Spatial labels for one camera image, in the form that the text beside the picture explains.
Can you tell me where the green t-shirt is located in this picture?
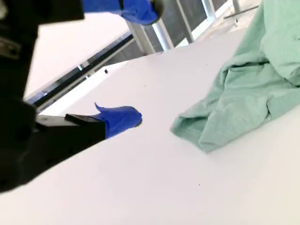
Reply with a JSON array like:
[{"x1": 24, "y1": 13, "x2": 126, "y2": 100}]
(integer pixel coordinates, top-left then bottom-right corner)
[{"x1": 170, "y1": 0, "x2": 300, "y2": 154}]

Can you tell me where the thin grey metal rod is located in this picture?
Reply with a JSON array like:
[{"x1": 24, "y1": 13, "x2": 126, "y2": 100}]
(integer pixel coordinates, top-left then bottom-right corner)
[{"x1": 224, "y1": 6, "x2": 260, "y2": 19}]

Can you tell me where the white round post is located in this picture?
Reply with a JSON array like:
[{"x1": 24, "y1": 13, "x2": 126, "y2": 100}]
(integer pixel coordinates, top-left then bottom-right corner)
[{"x1": 151, "y1": 20, "x2": 175, "y2": 51}]

